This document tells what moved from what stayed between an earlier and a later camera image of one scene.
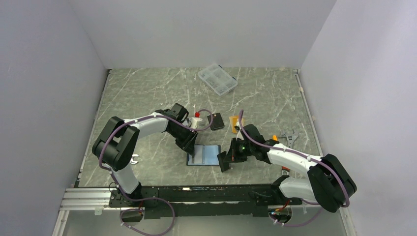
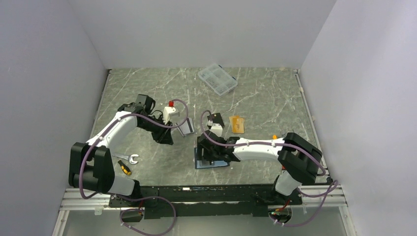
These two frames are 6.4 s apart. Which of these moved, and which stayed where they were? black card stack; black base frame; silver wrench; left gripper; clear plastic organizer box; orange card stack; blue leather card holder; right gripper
Moved: blue leather card holder; right gripper; left gripper
Stayed: orange card stack; clear plastic organizer box; silver wrench; black card stack; black base frame
